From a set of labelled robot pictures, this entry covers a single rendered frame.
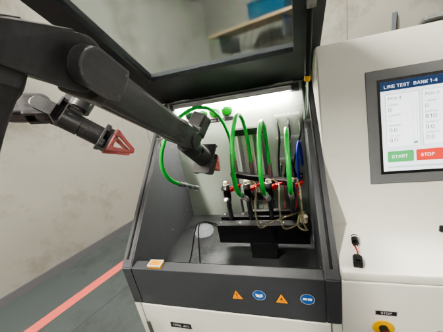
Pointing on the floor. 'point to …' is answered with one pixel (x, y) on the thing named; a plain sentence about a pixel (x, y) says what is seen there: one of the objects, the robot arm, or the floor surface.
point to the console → (354, 199)
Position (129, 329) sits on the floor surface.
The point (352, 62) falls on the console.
